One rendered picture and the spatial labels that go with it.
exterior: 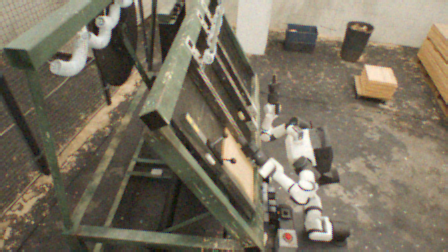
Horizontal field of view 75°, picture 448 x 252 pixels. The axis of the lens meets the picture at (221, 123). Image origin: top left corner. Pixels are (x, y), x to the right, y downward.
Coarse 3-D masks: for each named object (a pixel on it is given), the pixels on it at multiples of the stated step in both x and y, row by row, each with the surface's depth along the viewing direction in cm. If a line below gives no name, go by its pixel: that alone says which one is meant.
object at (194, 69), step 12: (192, 48) 180; (192, 60) 183; (192, 72) 189; (204, 84) 194; (204, 96) 200; (216, 96) 203; (216, 108) 206; (228, 120) 212; (240, 132) 225; (240, 144) 227
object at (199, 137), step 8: (184, 120) 160; (192, 120) 165; (192, 128) 163; (192, 136) 167; (200, 136) 167; (200, 144) 170; (208, 152) 174; (216, 160) 178; (224, 168) 184; (232, 176) 192; (232, 184) 192; (240, 192) 197; (248, 200) 204; (248, 208) 208
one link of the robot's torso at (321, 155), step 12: (312, 132) 205; (324, 132) 201; (288, 144) 207; (300, 144) 201; (312, 144) 197; (324, 144) 193; (288, 156) 201; (300, 156) 195; (312, 156) 194; (324, 156) 197; (324, 168) 205
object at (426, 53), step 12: (444, 24) 544; (432, 36) 540; (444, 36) 502; (420, 48) 576; (432, 48) 532; (444, 48) 493; (420, 60) 568; (432, 60) 524; (444, 60) 495; (432, 72) 518; (444, 72) 480; (432, 84) 526; (444, 84) 474; (444, 96) 469; (444, 108) 471
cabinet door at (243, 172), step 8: (224, 128) 216; (224, 144) 203; (232, 144) 217; (224, 152) 198; (232, 152) 212; (240, 152) 227; (224, 160) 193; (240, 160) 222; (232, 168) 202; (240, 168) 217; (248, 168) 233; (240, 176) 211; (248, 176) 227; (240, 184) 206; (248, 184) 221; (248, 192) 216
